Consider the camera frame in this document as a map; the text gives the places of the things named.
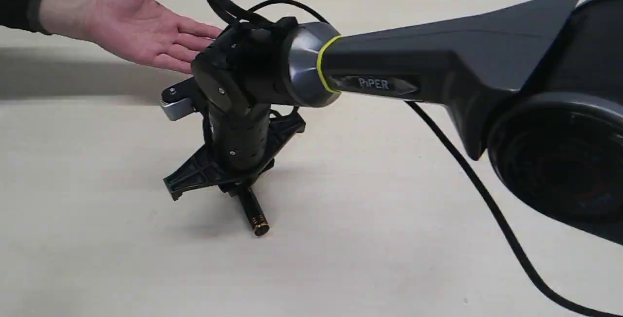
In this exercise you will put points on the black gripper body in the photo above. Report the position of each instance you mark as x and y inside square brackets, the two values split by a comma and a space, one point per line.
[233, 155]

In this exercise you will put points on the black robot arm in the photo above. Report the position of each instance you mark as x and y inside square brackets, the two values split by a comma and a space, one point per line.
[537, 85]

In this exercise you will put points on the forearm with dark sleeve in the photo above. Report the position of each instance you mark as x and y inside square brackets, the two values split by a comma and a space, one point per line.
[69, 18]

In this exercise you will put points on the open human hand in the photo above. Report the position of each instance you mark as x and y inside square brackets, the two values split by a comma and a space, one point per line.
[146, 32]

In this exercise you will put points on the black gold screwdriver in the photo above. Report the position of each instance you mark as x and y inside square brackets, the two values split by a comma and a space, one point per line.
[253, 211]

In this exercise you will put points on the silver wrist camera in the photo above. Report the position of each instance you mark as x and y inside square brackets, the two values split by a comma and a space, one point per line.
[183, 99]

